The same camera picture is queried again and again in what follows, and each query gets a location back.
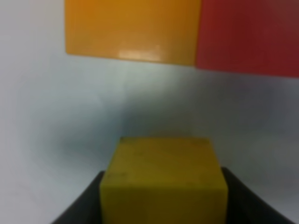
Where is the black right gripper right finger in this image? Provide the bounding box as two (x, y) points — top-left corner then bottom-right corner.
(221, 167), (293, 224)

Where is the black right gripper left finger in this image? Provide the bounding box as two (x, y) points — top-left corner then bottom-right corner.
(53, 171), (105, 224)

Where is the yellow cube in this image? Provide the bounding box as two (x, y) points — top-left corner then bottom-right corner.
(100, 137), (228, 224)

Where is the red cube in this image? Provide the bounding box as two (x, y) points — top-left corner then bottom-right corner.
(196, 0), (299, 77)

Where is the orange cube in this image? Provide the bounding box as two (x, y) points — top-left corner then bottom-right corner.
(64, 0), (201, 65)

